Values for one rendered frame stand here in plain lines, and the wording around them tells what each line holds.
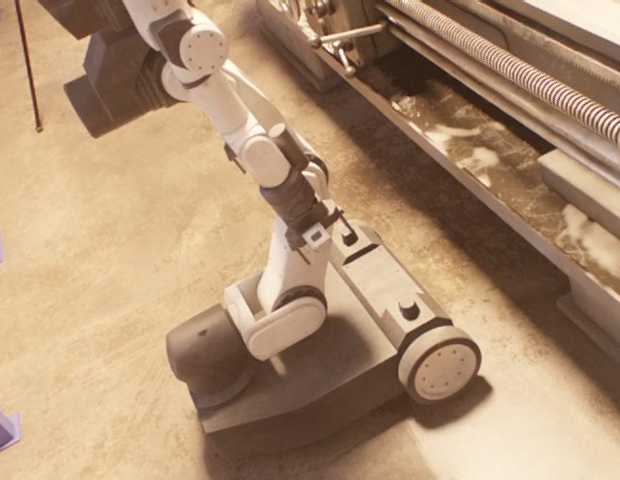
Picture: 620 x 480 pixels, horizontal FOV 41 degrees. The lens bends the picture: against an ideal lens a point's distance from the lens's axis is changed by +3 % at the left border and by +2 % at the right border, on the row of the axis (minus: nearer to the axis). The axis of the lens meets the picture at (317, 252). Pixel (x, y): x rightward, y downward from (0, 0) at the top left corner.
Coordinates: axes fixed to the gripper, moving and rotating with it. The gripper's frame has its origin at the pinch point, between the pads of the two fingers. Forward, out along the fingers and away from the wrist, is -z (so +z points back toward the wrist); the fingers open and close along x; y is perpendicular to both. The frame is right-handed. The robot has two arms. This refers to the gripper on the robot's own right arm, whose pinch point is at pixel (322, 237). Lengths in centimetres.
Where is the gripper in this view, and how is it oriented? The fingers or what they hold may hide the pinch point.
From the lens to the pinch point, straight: 163.9
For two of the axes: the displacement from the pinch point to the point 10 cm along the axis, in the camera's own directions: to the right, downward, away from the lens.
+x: 7.9, -6.1, -0.1
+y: -3.7, -5.0, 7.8
